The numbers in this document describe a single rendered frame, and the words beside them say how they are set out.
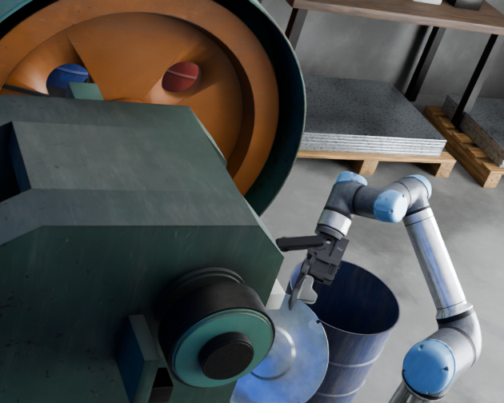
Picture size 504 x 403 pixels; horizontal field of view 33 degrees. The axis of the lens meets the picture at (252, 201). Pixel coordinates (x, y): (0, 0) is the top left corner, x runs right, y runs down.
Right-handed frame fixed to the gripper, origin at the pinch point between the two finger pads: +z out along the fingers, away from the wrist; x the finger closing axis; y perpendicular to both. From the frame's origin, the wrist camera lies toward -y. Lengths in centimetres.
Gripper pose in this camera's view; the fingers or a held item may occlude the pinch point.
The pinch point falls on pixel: (289, 304)
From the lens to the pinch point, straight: 204.2
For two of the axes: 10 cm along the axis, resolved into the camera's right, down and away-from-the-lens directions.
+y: 9.1, 3.9, -1.2
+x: 0.2, 2.5, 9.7
